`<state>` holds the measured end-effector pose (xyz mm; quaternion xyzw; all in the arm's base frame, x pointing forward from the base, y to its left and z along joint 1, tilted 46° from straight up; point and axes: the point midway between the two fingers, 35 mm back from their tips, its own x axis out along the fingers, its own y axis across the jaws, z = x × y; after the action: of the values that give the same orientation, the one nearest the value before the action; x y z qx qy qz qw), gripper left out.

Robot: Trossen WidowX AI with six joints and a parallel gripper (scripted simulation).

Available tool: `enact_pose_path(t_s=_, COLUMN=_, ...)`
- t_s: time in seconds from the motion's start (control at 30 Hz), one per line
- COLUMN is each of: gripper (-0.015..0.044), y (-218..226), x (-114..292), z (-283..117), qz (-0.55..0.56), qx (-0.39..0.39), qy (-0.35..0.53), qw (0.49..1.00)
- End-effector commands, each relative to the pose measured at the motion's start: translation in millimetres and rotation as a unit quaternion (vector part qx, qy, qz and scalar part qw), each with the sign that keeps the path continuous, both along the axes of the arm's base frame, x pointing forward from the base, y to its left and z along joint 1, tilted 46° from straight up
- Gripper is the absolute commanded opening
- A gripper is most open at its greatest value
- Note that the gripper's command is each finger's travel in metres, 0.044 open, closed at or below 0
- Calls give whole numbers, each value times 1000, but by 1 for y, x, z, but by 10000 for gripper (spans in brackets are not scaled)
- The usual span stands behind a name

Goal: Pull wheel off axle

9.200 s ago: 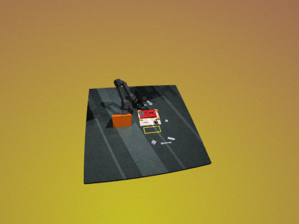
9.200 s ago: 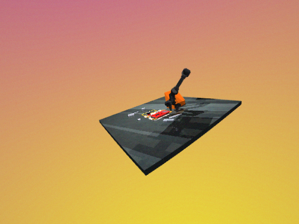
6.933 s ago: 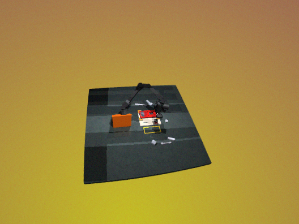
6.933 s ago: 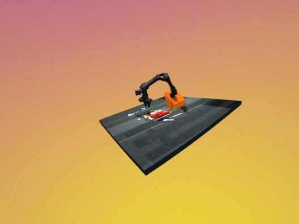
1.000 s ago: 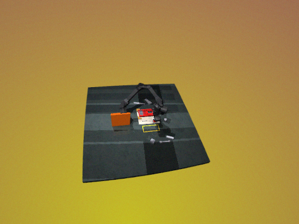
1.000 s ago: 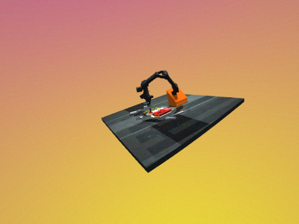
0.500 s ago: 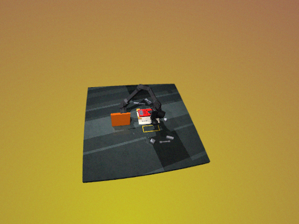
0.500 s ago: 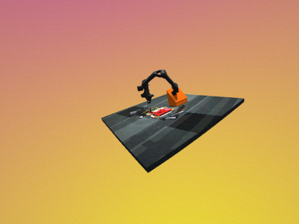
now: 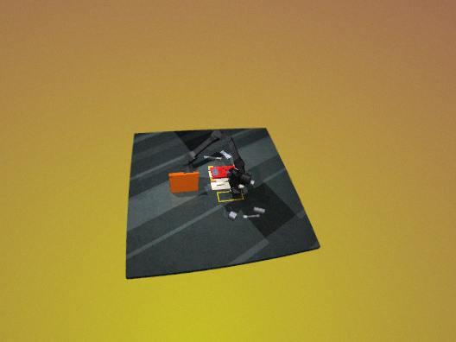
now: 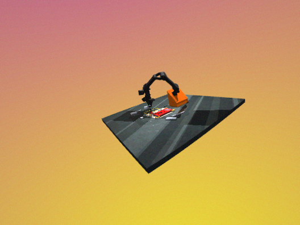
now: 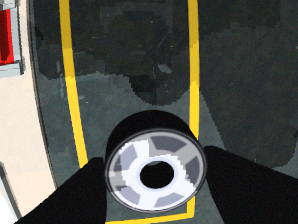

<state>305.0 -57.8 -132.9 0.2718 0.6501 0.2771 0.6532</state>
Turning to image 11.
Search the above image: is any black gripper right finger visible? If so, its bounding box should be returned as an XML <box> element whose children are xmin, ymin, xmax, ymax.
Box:
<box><xmin>204</xmin><ymin>145</ymin><xmax>298</xmax><ymax>224</ymax></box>

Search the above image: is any yellow rectangular outline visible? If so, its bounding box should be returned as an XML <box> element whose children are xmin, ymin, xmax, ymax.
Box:
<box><xmin>59</xmin><ymin>0</ymin><xmax>200</xmax><ymax>224</ymax></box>

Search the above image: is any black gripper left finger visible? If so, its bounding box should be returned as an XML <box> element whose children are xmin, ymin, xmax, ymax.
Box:
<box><xmin>13</xmin><ymin>157</ymin><xmax>108</xmax><ymax>224</ymax></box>

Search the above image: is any black wheel with silver rim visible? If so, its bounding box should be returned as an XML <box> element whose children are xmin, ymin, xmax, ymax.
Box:
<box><xmin>104</xmin><ymin>109</ymin><xmax>208</xmax><ymax>213</ymax></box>

